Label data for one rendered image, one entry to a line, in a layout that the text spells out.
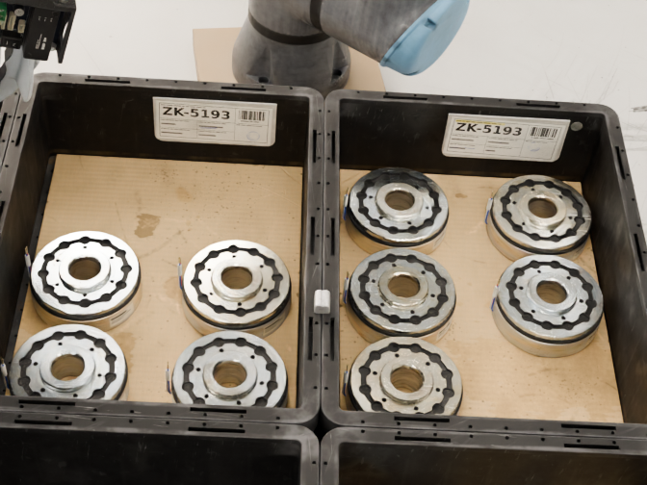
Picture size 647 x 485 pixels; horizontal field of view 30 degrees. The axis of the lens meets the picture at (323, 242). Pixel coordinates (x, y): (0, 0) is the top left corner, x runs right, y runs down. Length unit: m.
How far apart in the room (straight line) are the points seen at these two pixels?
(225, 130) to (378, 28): 0.22
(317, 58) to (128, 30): 0.30
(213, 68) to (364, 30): 0.27
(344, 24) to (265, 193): 0.23
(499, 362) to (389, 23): 0.41
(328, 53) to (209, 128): 0.28
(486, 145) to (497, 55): 0.41
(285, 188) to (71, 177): 0.22
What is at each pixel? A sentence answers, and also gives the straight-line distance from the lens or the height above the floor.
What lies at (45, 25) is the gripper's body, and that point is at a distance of 0.90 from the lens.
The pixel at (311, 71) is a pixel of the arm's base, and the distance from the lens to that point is 1.49.
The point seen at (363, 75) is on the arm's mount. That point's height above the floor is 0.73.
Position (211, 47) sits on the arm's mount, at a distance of 1.59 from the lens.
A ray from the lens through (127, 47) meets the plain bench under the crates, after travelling 1.63.
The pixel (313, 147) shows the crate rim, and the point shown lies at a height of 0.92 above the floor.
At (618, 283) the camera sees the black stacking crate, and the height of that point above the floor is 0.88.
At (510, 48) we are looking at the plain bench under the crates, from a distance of 1.68.
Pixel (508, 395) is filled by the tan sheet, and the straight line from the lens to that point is 1.14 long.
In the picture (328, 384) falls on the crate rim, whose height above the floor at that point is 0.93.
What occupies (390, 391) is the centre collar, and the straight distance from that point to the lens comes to 1.07.
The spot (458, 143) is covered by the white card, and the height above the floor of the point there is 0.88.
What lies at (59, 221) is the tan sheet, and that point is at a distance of 1.24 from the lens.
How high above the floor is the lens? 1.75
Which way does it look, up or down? 49 degrees down
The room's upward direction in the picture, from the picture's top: 6 degrees clockwise
